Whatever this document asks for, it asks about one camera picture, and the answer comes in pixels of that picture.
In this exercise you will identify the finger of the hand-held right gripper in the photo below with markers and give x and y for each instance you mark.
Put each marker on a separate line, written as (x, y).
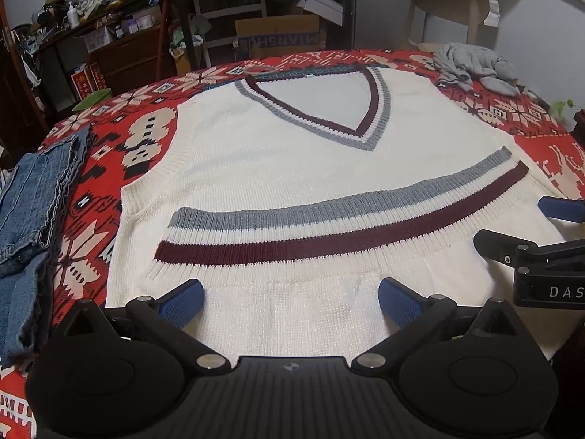
(564, 209)
(493, 244)

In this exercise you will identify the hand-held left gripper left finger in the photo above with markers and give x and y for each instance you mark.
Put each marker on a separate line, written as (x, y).
(183, 304)

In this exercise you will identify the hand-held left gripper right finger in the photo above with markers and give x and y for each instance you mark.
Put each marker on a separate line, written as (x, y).
(397, 304)

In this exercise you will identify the cream knit vest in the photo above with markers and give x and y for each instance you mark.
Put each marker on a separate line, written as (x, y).
(274, 169)

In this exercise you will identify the wooden nightstand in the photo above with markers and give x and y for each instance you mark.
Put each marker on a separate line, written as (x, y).
(579, 128)

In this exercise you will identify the green plant sprig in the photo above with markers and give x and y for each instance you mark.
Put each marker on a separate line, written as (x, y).
(564, 107)

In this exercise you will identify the red patterned blanket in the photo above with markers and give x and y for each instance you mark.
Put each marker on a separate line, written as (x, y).
(525, 114)

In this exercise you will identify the grey sweater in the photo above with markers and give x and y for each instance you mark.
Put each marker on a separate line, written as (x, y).
(475, 61)

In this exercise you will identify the blue jeans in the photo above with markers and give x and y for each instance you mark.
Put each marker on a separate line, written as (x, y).
(27, 201)

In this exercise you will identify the green waste bin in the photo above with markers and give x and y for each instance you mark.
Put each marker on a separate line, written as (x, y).
(93, 99)

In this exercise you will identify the red upright box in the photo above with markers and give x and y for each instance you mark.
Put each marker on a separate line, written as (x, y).
(89, 82)

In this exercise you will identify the wooden drawer cabinet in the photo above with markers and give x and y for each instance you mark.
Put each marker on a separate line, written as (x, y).
(132, 59)

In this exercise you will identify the green cutting mat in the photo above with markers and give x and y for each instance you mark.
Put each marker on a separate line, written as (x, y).
(292, 73)

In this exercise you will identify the grey refrigerator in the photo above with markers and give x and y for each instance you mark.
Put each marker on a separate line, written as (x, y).
(384, 9)

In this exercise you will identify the black desk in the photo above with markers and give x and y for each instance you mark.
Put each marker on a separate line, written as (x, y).
(352, 9)

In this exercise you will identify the printed cardboard box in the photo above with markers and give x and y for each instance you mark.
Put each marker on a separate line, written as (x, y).
(274, 25)

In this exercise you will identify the white flat box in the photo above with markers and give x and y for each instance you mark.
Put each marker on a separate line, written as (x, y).
(320, 7)

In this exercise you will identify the white lotion bottle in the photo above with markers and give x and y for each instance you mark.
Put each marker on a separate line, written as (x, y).
(73, 17)

